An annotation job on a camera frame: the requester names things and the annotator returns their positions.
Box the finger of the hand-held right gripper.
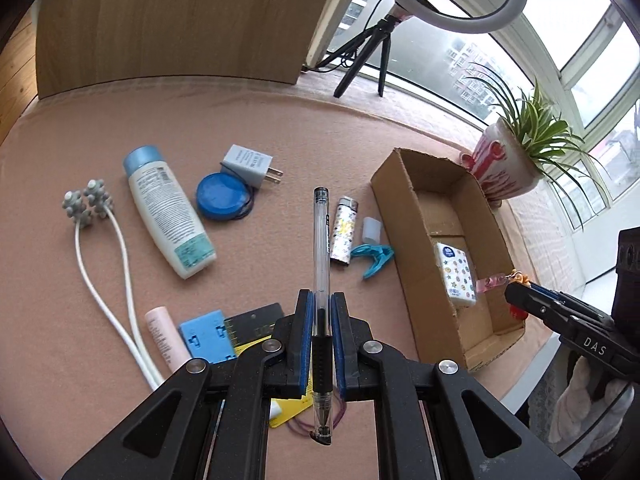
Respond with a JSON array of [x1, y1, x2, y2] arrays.
[[505, 284, 614, 334], [529, 282, 614, 322]]

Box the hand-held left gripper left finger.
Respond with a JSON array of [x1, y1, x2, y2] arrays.
[[62, 289, 316, 480]]

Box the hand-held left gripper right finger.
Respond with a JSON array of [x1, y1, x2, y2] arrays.
[[330, 291, 581, 480]]

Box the pink and red keychain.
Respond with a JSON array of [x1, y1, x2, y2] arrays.
[[475, 270, 532, 321]]

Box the black and yellow card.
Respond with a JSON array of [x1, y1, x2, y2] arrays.
[[223, 302, 321, 429]]

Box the clear black gel pen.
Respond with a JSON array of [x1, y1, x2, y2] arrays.
[[313, 187, 335, 446]]

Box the purple hair tie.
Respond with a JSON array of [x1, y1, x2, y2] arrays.
[[287, 392, 347, 436]]

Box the teal plastic clip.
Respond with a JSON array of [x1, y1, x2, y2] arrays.
[[350, 243, 396, 281]]

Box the blue plastic block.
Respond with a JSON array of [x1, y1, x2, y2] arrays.
[[178, 310, 239, 364]]

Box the patterned silver lighter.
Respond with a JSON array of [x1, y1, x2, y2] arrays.
[[329, 196, 360, 267]]

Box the white translucent cap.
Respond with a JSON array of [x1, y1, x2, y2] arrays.
[[361, 217, 384, 244]]

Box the cardboard box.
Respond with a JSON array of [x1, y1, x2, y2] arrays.
[[370, 147, 526, 372]]

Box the pink tube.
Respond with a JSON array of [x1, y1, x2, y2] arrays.
[[145, 306, 194, 376]]

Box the dark hair tie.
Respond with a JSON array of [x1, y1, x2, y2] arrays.
[[219, 160, 257, 222]]

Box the blue round lid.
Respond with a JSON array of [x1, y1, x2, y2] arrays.
[[196, 172, 249, 222]]

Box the grey-white charger adapter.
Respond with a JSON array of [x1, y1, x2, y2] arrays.
[[221, 144, 284, 191]]

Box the white bottle with blue cap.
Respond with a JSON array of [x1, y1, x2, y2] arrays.
[[123, 146, 218, 280]]

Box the white roller massager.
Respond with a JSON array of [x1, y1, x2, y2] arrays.
[[61, 178, 167, 391]]

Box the person's right hand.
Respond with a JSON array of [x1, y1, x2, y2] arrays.
[[547, 357, 636, 458]]

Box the patterned white tissue pack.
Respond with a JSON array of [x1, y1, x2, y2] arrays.
[[433, 242, 479, 309]]

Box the red and white plant pot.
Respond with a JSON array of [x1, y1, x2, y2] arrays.
[[459, 117, 544, 209]]

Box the green spider plant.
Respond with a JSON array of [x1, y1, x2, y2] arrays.
[[462, 62, 614, 231]]

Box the pink felt table mat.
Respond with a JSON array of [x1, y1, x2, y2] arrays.
[[0, 77, 586, 480]]

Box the wooden board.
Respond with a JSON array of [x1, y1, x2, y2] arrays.
[[35, 0, 373, 101]]

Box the white window frame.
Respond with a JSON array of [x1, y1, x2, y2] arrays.
[[305, 0, 640, 281]]

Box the black cable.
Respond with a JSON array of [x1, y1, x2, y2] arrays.
[[301, 50, 353, 73]]

